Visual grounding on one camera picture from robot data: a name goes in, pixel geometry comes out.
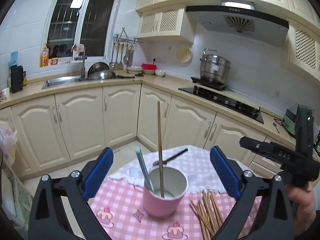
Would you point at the steel faucet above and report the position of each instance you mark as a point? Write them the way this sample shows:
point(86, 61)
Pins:
point(82, 59)

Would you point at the hanging utensil rack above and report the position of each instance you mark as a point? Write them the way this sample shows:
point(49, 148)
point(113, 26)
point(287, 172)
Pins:
point(123, 49)

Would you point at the pink checkered tablecloth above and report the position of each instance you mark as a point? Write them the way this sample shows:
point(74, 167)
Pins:
point(127, 209)

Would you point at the range hood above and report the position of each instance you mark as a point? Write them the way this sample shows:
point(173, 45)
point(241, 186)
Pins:
point(242, 22)

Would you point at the cream upper cabinets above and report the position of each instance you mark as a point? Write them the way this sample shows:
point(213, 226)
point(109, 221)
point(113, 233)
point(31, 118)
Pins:
point(292, 25)

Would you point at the kitchen window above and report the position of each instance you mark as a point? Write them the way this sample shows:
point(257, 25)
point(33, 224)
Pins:
point(79, 22)

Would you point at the cream lower cabinets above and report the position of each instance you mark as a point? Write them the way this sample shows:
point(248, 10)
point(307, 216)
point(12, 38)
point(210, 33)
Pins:
point(63, 126)

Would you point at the steel steamer pot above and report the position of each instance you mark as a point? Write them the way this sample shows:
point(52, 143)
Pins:
point(214, 68)

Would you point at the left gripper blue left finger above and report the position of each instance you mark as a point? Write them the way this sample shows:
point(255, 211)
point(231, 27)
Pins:
point(95, 172)

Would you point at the light blue spoon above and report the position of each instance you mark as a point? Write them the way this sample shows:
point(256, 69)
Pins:
point(144, 169)

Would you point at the orange bottle on windowsill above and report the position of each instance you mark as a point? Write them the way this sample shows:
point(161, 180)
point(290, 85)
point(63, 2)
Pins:
point(44, 56)

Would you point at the cream cabinets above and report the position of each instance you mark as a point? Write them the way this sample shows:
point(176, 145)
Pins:
point(63, 126)
point(292, 25)

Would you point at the steel wok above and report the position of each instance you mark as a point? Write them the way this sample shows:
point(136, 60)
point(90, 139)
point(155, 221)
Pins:
point(106, 75)

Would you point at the green kitchen scale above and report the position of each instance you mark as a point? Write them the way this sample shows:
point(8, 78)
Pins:
point(289, 120)

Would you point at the steel sink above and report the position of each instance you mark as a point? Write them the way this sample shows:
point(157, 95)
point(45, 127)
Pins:
point(61, 81)

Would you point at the black spork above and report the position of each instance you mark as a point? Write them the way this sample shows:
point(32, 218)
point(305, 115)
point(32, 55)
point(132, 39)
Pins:
point(164, 162)

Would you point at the pink utensil cup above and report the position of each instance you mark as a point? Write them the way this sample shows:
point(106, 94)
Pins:
point(169, 187)

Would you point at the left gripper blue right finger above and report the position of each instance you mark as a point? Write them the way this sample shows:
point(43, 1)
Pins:
point(228, 171)

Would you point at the white bowl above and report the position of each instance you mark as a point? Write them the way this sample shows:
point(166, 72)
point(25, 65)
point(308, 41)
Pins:
point(160, 73)

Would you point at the red container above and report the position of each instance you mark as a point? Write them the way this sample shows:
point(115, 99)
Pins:
point(146, 66)

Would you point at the round bamboo trivet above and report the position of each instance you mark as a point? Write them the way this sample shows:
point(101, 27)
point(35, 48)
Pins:
point(184, 54)

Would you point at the wooden chopstick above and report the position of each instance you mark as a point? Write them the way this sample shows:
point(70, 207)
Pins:
point(216, 209)
point(160, 155)
point(204, 224)
point(209, 211)

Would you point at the black knife block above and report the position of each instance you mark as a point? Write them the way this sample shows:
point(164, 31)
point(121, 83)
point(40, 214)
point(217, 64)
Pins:
point(16, 77)

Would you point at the black gas stove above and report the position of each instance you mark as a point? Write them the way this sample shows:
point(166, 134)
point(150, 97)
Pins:
point(222, 95)

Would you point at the right human hand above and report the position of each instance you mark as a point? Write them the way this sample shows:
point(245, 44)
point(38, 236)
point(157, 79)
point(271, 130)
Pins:
point(306, 219)

